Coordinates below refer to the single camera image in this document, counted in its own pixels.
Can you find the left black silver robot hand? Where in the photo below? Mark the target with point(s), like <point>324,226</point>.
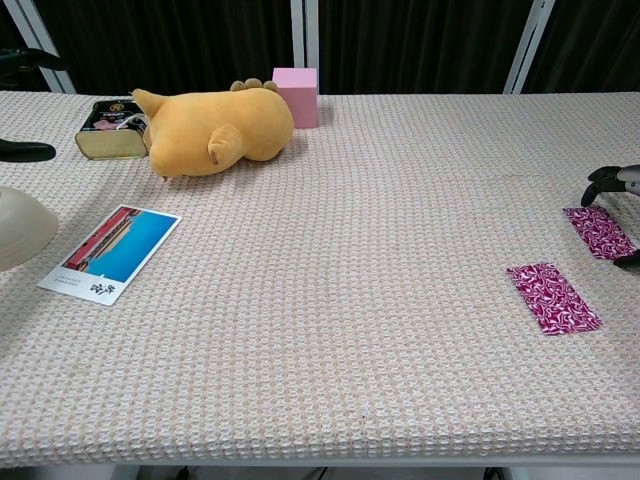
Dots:
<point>25,151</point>

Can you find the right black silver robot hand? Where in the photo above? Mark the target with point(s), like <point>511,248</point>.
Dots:
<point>617,179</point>

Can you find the beige upturned bowl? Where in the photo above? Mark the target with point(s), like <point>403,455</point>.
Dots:
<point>20,225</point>

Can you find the black luncheon meat can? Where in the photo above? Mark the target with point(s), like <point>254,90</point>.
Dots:
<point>107,142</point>

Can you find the blue red photo postcard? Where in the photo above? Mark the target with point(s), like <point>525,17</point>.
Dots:
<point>115,250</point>

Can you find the black pleated curtain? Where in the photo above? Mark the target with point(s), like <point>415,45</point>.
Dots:
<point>175,40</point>

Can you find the yellow plush animal toy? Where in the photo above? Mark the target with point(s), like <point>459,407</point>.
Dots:
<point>225,130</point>

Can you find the pink cube block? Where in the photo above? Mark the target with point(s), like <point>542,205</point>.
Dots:
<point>300,100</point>

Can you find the beige woven tablecloth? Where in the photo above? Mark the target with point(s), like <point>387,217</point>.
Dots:
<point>320,325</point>

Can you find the white metal frame post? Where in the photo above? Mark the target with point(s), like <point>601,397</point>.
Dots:
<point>305,35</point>
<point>527,45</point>
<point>50,65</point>

